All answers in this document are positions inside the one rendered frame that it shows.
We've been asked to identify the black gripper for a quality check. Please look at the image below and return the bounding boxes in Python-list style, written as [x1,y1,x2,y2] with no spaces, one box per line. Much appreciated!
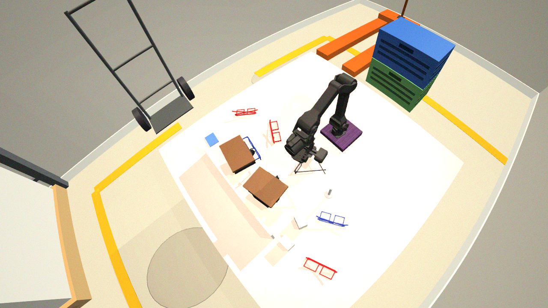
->
[286,133,328,163]

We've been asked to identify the light blue flat block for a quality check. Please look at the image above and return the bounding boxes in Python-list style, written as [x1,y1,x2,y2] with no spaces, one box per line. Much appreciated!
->
[205,133,219,147]

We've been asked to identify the black glasses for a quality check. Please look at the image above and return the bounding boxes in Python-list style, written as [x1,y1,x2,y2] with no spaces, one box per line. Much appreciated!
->
[294,163,326,174]

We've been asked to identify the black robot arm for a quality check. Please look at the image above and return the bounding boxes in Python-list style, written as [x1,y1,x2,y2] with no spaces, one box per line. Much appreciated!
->
[284,73,357,163]

